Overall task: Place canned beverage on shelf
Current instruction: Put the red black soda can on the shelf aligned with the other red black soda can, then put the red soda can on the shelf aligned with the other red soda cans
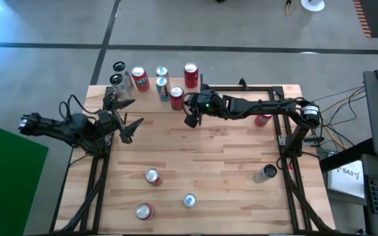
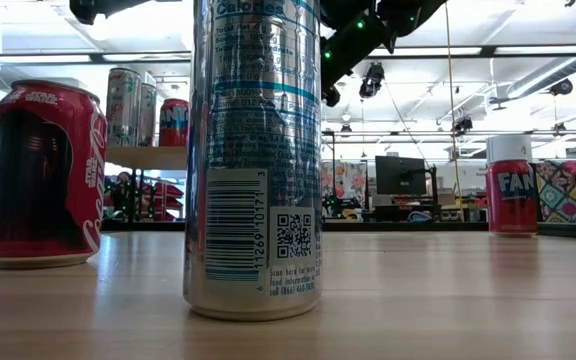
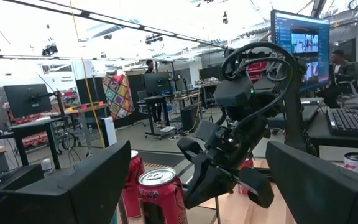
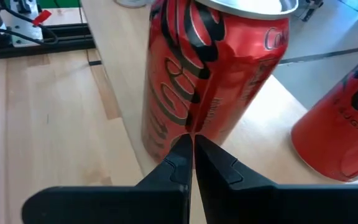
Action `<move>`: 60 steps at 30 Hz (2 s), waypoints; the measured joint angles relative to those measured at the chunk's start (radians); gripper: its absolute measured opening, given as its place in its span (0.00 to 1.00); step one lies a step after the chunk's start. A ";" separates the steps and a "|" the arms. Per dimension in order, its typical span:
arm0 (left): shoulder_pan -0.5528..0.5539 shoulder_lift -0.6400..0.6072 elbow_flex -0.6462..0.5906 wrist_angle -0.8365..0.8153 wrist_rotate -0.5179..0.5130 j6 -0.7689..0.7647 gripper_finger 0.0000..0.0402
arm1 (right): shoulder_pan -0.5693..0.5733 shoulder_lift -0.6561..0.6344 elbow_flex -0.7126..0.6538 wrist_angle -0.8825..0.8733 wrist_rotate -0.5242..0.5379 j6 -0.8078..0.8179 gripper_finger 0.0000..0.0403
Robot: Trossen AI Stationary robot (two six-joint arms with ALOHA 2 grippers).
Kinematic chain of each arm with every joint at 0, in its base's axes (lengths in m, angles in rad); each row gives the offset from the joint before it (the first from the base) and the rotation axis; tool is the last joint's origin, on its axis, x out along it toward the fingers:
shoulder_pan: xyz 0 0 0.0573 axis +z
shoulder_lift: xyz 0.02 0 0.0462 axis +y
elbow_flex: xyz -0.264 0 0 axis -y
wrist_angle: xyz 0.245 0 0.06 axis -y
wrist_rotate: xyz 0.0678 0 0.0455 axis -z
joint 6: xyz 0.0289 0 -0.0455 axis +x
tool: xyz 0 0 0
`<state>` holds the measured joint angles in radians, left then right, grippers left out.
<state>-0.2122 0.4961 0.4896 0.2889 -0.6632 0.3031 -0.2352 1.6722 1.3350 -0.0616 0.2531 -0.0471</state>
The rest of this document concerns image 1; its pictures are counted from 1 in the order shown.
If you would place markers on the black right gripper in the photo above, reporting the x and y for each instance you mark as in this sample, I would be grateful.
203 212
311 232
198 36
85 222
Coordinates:
208 105

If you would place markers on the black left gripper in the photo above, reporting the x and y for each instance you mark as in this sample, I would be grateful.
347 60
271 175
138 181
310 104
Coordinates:
108 121

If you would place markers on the red soda can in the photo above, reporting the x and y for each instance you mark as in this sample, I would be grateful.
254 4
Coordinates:
176 98
144 211

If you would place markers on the red Coca-Cola can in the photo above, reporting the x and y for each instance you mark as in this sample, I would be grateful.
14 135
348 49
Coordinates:
191 77

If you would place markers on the blue Red Bull can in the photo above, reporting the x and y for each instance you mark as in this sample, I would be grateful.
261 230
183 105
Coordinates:
162 90

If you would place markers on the Celsius Peach Vibe can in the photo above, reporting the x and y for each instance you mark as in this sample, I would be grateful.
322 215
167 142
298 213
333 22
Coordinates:
118 85

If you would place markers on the silver Red Bull can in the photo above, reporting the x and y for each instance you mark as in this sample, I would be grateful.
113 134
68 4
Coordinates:
161 70
189 200

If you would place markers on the white slim energy drink can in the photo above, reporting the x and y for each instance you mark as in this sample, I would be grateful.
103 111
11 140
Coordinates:
120 67

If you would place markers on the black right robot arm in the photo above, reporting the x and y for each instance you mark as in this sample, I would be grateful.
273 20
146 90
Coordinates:
258 106

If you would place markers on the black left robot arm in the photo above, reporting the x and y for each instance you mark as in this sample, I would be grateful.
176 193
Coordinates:
61 128

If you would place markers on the wooden shelf with black legs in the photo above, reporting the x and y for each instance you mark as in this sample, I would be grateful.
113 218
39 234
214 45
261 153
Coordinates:
153 106

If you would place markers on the Star Wars Coca-Cola can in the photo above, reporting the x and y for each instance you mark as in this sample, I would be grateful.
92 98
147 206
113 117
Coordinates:
153 177

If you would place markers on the small red tag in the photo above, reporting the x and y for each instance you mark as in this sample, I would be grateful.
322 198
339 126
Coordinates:
289 167

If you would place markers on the black power adapter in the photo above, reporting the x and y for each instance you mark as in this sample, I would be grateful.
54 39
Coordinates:
317 141

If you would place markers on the green floor mat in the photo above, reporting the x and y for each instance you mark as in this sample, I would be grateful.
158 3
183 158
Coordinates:
5 183

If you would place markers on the white cylindrical object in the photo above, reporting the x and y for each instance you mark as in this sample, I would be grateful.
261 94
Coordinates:
312 6

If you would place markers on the black desk edge bar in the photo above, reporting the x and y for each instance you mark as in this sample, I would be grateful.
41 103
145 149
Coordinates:
346 155

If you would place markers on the white SA3 sign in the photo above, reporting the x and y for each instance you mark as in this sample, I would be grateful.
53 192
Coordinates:
346 180

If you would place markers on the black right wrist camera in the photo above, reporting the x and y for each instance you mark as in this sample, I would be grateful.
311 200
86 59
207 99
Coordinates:
191 122

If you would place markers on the black aluminium table frame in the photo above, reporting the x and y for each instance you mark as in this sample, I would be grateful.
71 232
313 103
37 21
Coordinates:
261 88

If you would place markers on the silver mounting bracket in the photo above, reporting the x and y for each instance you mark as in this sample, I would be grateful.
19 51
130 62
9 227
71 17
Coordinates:
281 141

